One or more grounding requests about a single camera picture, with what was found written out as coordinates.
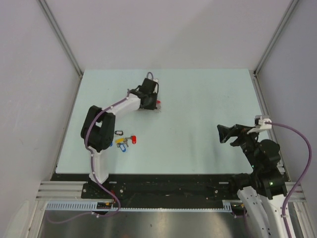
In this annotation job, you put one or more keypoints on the right aluminium frame post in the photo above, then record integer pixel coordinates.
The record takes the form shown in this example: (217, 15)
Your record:
(276, 35)

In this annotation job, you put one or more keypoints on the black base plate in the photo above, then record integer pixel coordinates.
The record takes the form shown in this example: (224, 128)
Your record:
(189, 191)

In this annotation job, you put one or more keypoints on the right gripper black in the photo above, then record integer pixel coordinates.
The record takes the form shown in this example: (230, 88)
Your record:
(240, 131)

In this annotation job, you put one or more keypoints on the slotted cable duct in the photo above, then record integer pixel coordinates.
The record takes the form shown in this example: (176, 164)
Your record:
(100, 206)

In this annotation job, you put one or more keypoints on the aluminium frame post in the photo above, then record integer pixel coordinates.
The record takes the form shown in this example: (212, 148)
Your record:
(276, 35)
(60, 36)

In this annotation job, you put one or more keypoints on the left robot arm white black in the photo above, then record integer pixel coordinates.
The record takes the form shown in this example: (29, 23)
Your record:
(99, 126)

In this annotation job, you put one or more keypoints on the left aluminium frame post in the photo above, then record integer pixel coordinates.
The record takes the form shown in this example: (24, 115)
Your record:
(60, 36)

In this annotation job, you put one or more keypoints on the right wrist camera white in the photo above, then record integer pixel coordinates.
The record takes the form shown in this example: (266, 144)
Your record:
(263, 123)

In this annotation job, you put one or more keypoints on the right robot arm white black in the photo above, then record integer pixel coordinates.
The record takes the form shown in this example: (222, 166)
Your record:
(263, 192)

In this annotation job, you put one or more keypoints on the blue tag key front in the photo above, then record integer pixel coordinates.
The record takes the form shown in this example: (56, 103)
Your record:
(122, 147)

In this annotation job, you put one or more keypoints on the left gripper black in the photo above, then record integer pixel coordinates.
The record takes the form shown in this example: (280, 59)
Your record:
(153, 105)

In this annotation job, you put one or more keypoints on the red tag key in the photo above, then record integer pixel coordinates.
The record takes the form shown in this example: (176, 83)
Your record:
(132, 139)

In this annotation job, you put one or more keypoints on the aluminium front rail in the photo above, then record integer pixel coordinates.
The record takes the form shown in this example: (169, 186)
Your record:
(60, 190)

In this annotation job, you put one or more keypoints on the black tag key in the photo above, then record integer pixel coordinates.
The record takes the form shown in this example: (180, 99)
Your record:
(119, 132)

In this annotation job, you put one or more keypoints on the yellow tag key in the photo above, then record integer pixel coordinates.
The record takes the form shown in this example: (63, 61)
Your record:
(122, 140)

